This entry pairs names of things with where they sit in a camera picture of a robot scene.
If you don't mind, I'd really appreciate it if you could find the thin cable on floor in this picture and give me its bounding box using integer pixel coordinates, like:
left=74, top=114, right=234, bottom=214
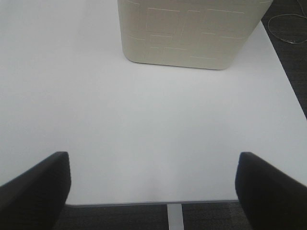
left=267, top=0, right=307, bottom=45

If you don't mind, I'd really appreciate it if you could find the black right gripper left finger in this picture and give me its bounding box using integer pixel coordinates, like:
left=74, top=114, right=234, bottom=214
left=0, top=152, right=71, bottom=230

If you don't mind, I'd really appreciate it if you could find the grey table leg bar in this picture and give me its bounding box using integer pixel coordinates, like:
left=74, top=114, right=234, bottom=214
left=167, top=204, right=184, bottom=230

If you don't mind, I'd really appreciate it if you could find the beige basket with grey rim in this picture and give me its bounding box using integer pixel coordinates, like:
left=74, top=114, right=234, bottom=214
left=118, top=0, right=272, bottom=70

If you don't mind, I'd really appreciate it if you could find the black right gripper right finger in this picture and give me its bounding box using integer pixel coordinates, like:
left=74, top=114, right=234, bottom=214
left=235, top=152, right=307, bottom=230

